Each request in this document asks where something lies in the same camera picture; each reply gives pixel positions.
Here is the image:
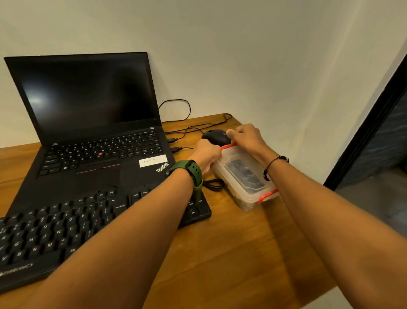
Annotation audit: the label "person's right forearm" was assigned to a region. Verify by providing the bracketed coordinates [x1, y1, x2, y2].
[265, 157, 407, 309]

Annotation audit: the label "black computer mouse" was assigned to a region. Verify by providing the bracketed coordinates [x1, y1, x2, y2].
[201, 129, 232, 147]

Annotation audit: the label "black door frame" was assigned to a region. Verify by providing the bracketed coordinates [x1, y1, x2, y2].
[323, 52, 407, 191]

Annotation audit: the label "black cleaning brush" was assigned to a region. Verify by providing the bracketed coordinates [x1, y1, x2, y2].
[227, 159, 266, 193]

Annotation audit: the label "black looped laptop cable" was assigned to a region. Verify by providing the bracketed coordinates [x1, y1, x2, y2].
[158, 99, 192, 124]

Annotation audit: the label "clear plastic box red latches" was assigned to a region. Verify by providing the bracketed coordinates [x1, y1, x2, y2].
[211, 143, 280, 212]

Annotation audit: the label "person's right hand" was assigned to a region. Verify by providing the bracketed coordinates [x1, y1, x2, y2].
[226, 123, 280, 168]

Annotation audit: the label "black cord bracelet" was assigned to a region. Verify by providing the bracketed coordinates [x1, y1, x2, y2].
[263, 155, 290, 182]

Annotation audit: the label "green strap smartwatch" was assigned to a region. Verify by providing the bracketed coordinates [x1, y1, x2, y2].
[165, 159, 204, 204]

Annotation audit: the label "clear plastic box lid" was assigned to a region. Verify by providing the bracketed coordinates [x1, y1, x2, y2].
[212, 143, 279, 203]

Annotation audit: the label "black laptop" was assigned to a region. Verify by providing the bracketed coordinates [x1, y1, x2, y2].
[3, 52, 176, 216]

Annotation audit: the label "black keyboard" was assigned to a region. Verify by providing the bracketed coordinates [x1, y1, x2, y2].
[0, 181, 213, 294]

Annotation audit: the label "person's left forearm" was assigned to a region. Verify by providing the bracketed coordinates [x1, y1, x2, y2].
[22, 169, 195, 309]

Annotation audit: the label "black mouse cable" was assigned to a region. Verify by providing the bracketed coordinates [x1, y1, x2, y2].
[164, 113, 233, 134]

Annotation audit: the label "person's left hand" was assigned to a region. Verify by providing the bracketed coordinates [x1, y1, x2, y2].
[187, 139, 223, 176]

